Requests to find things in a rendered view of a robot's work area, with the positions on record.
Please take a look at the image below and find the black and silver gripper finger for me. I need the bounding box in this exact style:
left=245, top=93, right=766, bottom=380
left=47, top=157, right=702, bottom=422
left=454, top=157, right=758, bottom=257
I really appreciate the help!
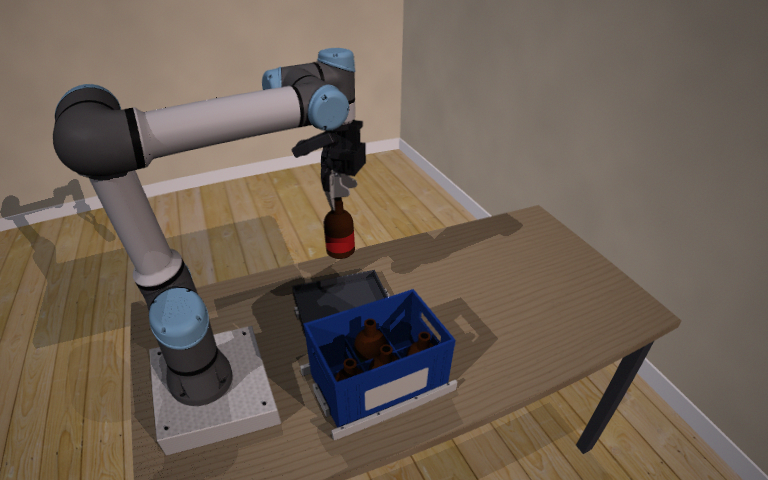
left=337, top=172, right=357, bottom=188
left=321, top=158, right=350, bottom=211

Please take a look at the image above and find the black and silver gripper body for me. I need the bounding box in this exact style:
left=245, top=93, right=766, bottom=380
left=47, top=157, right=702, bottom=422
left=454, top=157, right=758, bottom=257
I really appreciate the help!
left=321, top=119, right=366, bottom=176

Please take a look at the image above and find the blue plastic crate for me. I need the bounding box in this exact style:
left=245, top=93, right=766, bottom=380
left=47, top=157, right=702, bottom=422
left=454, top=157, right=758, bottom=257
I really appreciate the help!
left=308, top=289, right=456, bottom=427

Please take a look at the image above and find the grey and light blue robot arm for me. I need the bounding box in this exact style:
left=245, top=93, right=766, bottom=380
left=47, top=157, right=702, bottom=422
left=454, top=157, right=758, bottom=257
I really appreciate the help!
left=53, top=48, right=356, bottom=406

